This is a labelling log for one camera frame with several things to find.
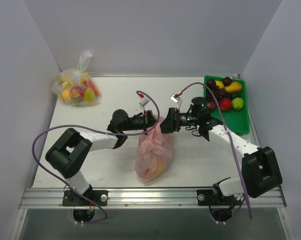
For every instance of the dark fake mangosteen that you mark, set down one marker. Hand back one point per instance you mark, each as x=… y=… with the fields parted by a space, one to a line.
x=211 y=84

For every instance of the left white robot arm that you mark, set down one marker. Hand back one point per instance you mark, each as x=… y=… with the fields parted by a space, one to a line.
x=69 y=152

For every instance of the red fake pomegranate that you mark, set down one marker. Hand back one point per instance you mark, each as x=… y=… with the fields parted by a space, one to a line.
x=225 y=104

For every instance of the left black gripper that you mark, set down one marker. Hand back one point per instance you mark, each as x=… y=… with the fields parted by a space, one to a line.
x=145 y=121

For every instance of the green fake custard apple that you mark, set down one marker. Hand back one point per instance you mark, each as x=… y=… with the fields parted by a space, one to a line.
x=237 y=103

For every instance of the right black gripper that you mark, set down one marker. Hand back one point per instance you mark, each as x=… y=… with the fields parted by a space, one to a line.
x=175 y=120

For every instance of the pink plastic bag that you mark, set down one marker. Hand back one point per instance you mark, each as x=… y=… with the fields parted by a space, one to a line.
x=154 y=154

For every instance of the black fake fruit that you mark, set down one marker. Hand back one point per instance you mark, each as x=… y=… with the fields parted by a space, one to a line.
x=236 y=95

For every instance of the orange yellow fake pear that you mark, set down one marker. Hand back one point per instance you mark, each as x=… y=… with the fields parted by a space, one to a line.
x=234 y=87

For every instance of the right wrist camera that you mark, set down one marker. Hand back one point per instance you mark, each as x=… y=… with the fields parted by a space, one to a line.
x=177 y=100

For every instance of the dark fake grapes bunch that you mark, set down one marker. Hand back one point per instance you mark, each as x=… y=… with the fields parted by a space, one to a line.
x=218 y=93

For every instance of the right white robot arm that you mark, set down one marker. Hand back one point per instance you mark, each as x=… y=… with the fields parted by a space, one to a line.
x=258 y=167

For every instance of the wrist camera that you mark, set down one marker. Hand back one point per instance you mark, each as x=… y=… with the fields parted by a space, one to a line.
x=143 y=102
x=177 y=100

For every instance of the dark purple fake plum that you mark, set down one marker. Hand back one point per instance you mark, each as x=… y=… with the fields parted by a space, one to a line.
x=227 y=81

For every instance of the dark maroon fake fruit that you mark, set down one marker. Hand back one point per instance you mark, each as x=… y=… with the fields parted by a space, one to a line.
x=211 y=105

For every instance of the aluminium front rail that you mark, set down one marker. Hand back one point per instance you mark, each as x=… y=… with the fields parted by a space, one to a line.
x=121 y=198

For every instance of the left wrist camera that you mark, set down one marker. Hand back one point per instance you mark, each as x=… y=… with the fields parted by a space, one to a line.
x=143 y=102

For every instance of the yellow fake mango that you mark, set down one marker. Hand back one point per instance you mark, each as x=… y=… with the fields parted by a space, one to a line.
x=219 y=84

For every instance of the clear bag of fruits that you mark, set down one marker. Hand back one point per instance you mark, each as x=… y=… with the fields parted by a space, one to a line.
x=75 y=86

